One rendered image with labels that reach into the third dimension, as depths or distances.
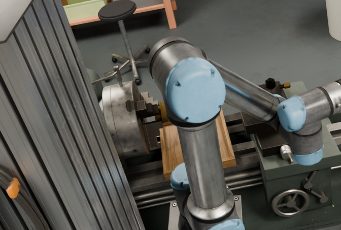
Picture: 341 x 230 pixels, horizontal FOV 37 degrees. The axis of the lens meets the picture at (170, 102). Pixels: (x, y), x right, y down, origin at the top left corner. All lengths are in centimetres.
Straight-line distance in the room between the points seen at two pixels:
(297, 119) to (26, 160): 61
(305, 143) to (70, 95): 59
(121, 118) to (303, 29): 300
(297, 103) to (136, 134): 93
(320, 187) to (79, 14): 359
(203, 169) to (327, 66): 314
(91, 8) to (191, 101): 424
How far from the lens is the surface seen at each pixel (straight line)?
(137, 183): 216
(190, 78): 96
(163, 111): 207
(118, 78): 204
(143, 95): 220
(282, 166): 200
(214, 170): 114
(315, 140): 125
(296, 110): 118
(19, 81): 77
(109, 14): 427
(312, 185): 216
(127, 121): 197
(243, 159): 213
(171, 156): 219
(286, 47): 448
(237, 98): 123
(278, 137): 205
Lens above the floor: 231
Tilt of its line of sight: 35 degrees down
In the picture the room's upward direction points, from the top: 15 degrees counter-clockwise
